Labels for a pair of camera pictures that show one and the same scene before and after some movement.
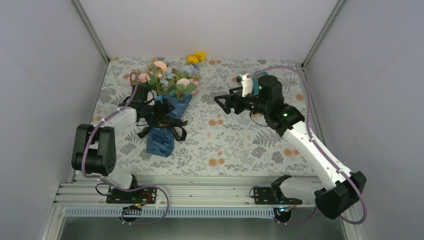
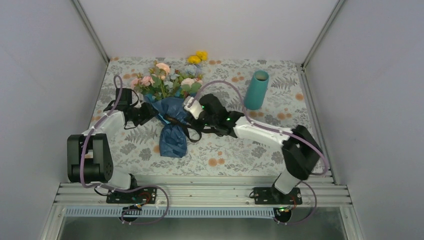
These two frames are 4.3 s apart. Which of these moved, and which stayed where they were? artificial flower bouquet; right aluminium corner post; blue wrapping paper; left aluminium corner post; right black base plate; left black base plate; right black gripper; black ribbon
Moved: black ribbon; right black gripper; blue wrapping paper
Stayed: right aluminium corner post; right black base plate; left black base plate; left aluminium corner post; artificial flower bouquet
